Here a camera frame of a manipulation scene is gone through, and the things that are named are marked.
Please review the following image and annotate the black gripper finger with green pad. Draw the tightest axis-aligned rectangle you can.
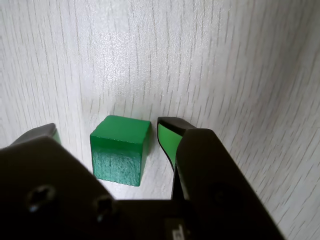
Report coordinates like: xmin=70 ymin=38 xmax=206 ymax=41
xmin=156 ymin=116 xmax=286 ymax=240
xmin=0 ymin=123 xmax=122 ymax=240

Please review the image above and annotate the green wooden cube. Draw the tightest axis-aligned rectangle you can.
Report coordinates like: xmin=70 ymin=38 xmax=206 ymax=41
xmin=89 ymin=114 xmax=152 ymax=187

